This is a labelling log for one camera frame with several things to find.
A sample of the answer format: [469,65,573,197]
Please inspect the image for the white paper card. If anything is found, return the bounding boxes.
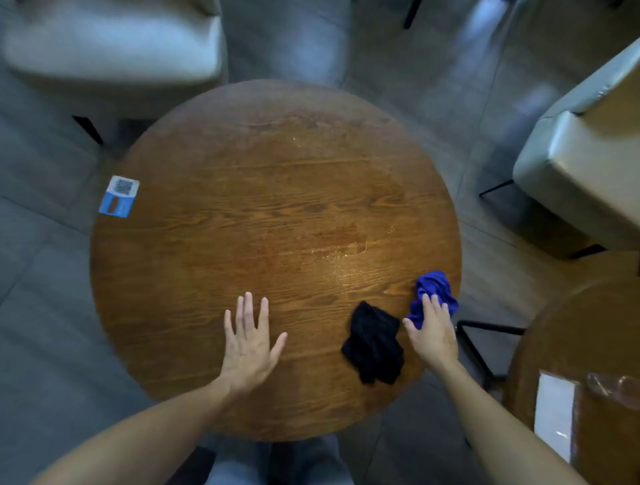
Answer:
[533,372,579,464]

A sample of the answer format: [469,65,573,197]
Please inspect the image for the black chair leg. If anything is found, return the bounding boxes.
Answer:
[403,0,424,30]

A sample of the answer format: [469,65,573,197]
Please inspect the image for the person's left forearm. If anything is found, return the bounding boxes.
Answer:
[30,376,251,485]

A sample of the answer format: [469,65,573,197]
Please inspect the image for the person's blue jeans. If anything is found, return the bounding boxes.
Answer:
[204,434,356,485]

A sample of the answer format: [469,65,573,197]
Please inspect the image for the blue and white sticker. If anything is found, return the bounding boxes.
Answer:
[98,175,141,219]

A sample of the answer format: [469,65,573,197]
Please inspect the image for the person's left hand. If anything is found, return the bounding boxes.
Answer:
[219,292,289,396]

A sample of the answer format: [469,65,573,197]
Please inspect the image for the white upholstered chair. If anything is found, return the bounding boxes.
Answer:
[479,37,640,260]
[0,0,229,147]

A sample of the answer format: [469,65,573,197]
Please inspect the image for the clear plastic wrapper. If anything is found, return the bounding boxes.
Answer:
[586,372,640,411]

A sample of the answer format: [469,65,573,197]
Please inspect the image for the blue cloth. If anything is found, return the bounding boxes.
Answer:
[407,271,460,330]

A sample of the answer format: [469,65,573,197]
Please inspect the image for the person's right hand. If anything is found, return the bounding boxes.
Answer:
[402,294,460,373]

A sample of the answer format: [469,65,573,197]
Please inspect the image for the person's right forearm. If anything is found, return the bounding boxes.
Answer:
[432,358,592,485]

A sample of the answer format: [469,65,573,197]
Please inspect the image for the black metal chair frame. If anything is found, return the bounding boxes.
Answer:
[455,320,526,391]

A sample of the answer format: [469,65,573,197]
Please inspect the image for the black cloth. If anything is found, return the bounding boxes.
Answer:
[341,301,405,385]

